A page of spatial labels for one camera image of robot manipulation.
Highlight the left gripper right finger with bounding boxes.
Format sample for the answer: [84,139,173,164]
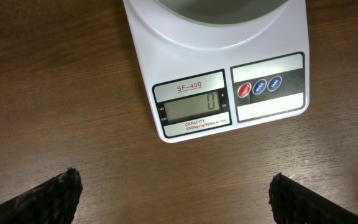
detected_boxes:
[268,173,358,224]

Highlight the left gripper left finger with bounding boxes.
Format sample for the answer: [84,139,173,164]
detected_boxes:
[0,168,83,224]

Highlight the white digital kitchen scale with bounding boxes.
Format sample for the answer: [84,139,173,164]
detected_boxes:
[124,0,310,143]

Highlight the white round bowl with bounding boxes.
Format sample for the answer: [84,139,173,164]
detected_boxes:
[157,0,287,26]

